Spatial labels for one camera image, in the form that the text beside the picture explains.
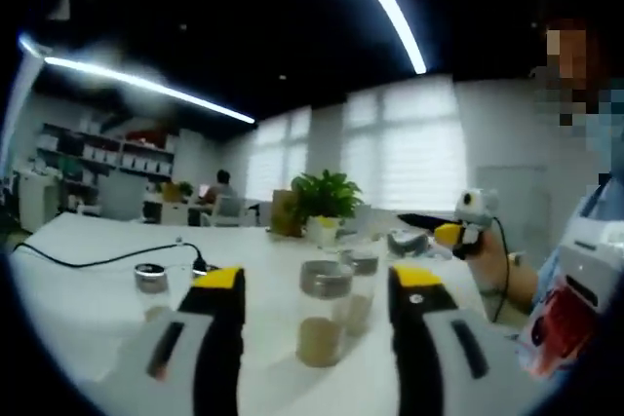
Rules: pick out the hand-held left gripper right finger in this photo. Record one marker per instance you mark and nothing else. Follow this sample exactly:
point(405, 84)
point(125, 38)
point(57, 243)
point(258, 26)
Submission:
point(439, 352)

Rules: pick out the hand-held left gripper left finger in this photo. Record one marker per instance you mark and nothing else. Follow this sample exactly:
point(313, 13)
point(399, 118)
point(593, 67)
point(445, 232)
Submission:
point(180, 352)

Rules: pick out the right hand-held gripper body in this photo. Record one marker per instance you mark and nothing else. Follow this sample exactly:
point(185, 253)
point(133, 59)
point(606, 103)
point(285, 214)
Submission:
point(478, 206)

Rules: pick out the short glass seasoning bottle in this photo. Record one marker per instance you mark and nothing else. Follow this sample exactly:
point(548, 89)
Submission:
point(151, 282)

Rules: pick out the tall glass seasoning bottle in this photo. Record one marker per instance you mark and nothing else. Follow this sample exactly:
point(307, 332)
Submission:
point(362, 299)
point(322, 333)

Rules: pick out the person's right hand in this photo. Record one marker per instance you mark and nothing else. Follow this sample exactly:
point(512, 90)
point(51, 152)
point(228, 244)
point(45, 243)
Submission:
point(492, 265)

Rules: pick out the wide window with blinds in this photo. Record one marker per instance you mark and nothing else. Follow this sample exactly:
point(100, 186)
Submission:
point(404, 148)

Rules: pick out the green potted plant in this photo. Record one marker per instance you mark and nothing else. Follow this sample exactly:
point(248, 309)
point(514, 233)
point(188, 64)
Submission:
point(326, 197)

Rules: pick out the white chest-worn device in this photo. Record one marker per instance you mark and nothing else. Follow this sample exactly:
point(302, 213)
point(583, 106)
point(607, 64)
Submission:
point(590, 250)

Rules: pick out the red badge card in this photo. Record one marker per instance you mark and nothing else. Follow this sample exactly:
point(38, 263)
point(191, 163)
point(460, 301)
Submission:
point(560, 333)

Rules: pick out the brown paper bag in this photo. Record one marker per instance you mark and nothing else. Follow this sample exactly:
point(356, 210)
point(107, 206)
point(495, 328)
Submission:
point(284, 211)

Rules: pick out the white office chair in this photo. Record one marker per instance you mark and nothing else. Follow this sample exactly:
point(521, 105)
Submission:
point(230, 209)

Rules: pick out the brown cardboard box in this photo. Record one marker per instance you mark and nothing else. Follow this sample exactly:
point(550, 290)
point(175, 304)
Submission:
point(170, 192)

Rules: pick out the narrow window with blinds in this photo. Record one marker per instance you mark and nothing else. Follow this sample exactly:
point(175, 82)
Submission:
point(280, 155)

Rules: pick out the grey partition panel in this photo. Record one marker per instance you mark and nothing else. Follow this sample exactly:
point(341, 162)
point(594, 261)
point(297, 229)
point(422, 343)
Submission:
point(122, 198)

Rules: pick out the row of white storage boxes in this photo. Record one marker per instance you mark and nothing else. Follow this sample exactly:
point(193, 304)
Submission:
point(131, 160)

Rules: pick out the white storage shelf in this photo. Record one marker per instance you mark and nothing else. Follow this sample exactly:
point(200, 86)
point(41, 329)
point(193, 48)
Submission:
point(112, 158)

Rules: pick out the ceiling light strip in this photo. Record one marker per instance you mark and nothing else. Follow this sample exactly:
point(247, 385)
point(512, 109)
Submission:
point(390, 2)
point(146, 87)

